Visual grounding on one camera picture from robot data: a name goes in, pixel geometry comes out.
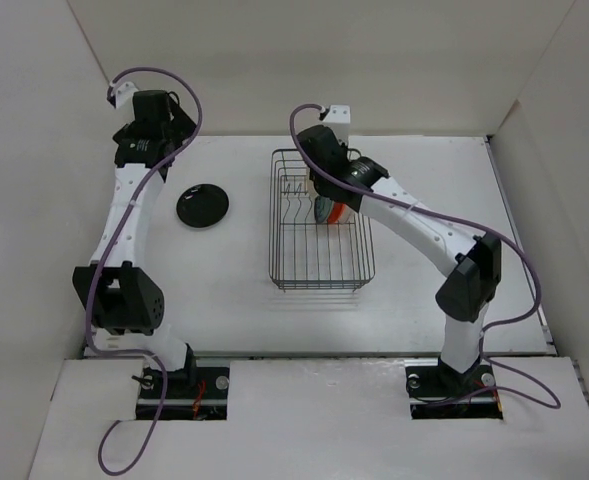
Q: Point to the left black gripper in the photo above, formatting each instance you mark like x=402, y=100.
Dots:
x=181, y=125

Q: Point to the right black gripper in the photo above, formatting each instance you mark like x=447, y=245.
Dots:
x=342, y=146

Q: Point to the blue patterned plate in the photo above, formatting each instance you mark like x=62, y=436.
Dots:
x=323, y=209

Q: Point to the orange plate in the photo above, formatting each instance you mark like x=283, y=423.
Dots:
x=339, y=213

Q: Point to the clear glass plate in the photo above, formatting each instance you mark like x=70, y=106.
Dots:
x=353, y=212

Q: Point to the cream plate with flowers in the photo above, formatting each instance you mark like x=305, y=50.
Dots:
x=310, y=187

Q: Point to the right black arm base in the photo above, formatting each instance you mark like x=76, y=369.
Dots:
x=437, y=394

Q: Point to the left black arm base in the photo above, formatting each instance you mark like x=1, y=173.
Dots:
x=204, y=400

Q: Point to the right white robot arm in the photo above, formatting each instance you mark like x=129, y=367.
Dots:
x=471, y=264

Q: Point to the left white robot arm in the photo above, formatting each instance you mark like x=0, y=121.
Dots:
x=126, y=306

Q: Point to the black plate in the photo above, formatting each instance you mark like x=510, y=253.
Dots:
x=202, y=206

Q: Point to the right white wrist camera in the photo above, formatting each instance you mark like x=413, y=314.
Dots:
x=338, y=119

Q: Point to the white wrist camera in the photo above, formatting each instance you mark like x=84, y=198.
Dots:
x=119, y=95
x=338, y=119

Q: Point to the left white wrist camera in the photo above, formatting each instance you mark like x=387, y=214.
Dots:
x=119, y=95

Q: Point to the grey wire dish rack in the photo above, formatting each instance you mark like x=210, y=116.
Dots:
x=304, y=255

